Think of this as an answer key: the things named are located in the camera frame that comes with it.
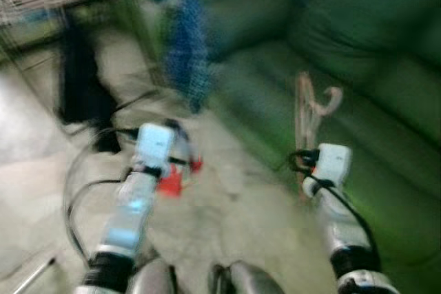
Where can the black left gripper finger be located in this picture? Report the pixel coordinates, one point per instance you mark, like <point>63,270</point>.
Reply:
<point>179,135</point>

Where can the red and white jersey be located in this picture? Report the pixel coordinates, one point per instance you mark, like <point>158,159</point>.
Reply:
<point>169,184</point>

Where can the blue plaid shirt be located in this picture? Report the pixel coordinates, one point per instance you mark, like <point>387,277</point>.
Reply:
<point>187,53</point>

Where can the navy blue garment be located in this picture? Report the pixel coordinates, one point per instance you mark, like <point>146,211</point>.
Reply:
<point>86,87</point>

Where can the silver robot left leg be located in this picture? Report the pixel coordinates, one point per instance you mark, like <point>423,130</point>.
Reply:
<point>151,280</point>

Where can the silver robot leg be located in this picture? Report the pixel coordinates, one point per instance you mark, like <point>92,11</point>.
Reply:
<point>151,280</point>
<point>255,281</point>

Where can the dark green sofa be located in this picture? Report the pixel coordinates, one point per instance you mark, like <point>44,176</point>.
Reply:
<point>358,46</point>

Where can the silver robot right leg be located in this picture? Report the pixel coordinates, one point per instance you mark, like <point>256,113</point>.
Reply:
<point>255,281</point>

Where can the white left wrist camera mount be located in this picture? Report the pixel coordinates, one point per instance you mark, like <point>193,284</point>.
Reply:
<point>155,142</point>

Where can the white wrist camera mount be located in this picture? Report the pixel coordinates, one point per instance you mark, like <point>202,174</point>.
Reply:
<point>334,162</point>
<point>155,142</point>

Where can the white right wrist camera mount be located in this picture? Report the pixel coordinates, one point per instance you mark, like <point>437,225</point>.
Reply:
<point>334,162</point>

